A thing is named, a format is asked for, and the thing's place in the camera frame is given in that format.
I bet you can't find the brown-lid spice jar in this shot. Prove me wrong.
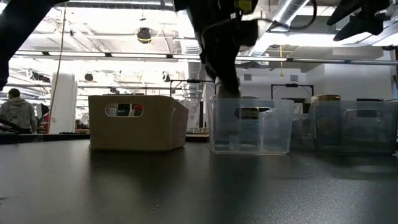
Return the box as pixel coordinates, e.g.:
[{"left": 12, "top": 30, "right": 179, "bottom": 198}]
[{"left": 310, "top": 94, "right": 342, "bottom": 150}]

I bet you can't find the long ceiling light bar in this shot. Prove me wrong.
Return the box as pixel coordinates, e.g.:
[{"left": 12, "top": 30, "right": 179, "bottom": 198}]
[{"left": 12, "top": 51, "right": 398, "bottom": 66}]

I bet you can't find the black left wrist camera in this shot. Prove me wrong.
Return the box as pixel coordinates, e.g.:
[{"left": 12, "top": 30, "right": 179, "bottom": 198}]
[{"left": 239, "top": 19, "right": 259, "bottom": 47}]

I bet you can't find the corrugated silver air duct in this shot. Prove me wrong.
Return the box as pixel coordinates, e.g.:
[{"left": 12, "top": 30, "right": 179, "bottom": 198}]
[{"left": 178, "top": 9, "right": 203, "bottom": 94}]

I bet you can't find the smooth silver air duct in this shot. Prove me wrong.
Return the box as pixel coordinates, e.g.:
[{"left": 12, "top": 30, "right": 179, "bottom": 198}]
[{"left": 248, "top": 0, "right": 312, "bottom": 57}]

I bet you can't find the yellow cable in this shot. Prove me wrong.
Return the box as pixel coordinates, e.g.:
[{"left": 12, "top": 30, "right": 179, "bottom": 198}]
[{"left": 47, "top": 6, "right": 68, "bottom": 135}]

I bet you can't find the yellow tag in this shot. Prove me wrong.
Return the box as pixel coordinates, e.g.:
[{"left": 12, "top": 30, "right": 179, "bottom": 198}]
[{"left": 233, "top": 0, "right": 253, "bottom": 15}]

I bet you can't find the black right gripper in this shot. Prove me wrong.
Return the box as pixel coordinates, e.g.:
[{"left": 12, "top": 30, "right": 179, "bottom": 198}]
[{"left": 326, "top": 0, "right": 393, "bottom": 42}]

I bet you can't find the white plastic bin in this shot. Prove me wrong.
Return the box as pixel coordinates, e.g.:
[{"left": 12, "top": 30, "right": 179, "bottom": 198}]
[{"left": 88, "top": 95, "right": 190, "bottom": 152}]

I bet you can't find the dark smoky plastic bin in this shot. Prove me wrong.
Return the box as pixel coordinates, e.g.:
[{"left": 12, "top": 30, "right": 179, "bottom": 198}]
[{"left": 290, "top": 100, "right": 398, "bottom": 156}]

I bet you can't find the black ceiling lamp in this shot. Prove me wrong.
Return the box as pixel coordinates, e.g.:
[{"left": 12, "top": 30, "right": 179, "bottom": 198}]
[{"left": 136, "top": 27, "right": 152, "bottom": 44}]

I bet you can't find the white pillar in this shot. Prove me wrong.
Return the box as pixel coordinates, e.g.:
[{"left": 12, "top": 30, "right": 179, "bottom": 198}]
[{"left": 49, "top": 73, "right": 78, "bottom": 135}]

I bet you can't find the clear plastic bin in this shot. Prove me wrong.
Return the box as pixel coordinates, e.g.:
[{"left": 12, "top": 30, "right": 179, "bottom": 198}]
[{"left": 207, "top": 95, "right": 295, "bottom": 156}]

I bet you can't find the black aluminium table frame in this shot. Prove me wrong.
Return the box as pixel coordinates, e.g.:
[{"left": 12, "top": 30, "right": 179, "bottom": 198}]
[{"left": 0, "top": 133, "right": 210, "bottom": 146}]

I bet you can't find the person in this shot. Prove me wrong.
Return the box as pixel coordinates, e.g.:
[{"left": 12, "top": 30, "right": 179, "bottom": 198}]
[{"left": 0, "top": 88, "right": 37, "bottom": 134}]

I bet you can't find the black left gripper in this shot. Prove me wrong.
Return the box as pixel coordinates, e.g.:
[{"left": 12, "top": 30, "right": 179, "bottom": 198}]
[{"left": 186, "top": 0, "right": 242, "bottom": 96}]

